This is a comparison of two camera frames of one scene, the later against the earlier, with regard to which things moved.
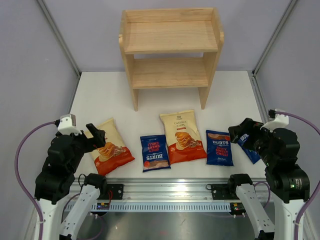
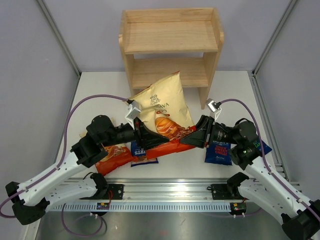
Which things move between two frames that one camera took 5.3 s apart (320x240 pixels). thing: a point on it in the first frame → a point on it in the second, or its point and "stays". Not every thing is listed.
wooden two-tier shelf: (170, 48) stays
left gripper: (88, 139) → (139, 133)
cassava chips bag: (183, 139) → (164, 108)
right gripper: (246, 135) → (209, 132)
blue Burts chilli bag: (154, 153) → (141, 154)
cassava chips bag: (114, 153) stays
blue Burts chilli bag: (218, 148) stays
